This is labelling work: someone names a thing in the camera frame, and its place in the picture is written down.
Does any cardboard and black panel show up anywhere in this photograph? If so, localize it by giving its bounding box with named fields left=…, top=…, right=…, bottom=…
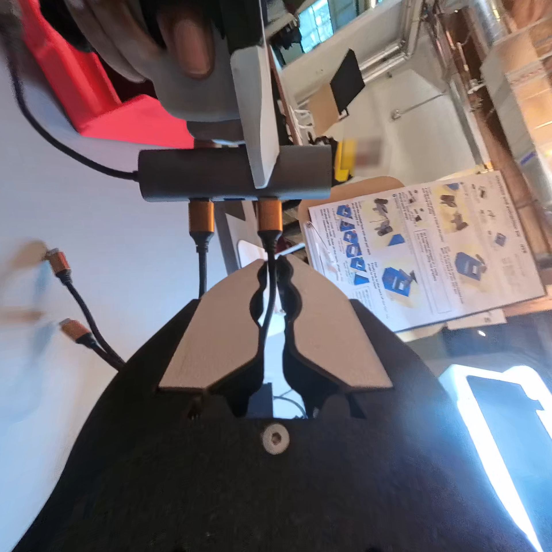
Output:
left=307, top=48, right=366, bottom=130

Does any person's left hand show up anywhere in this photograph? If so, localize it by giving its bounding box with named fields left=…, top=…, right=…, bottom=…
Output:
left=65, top=0, right=217, bottom=83

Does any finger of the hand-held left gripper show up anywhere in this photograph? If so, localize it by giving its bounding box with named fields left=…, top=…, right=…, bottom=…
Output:
left=230, top=44, right=282, bottom=189

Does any instruction sheet on stand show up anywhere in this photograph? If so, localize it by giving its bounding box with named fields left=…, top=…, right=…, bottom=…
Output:
left=298, top=170, right=548, bottom=334

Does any grey hub cable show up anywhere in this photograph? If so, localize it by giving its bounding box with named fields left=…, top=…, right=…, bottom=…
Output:
left=9, top=65, right=141, bottom=180

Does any red plastic bin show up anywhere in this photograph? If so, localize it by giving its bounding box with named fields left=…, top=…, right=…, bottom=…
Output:
left=19, top=0, right=196, bottom=150

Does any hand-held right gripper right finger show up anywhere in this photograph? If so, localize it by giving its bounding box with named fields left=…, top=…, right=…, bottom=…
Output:
left=277, top=255, right=393, bottom=417

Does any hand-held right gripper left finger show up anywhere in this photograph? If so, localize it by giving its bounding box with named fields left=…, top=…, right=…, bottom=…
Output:
left=158, top=259, right=268, bottom=415

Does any yellow plastic bin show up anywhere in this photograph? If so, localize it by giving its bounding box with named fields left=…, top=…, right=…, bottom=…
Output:
left=334, top=140, right=357, bottom=181

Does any grey panel on stand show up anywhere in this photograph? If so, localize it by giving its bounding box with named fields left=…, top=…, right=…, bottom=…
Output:
left=440, top=364, right=552, bottom=552

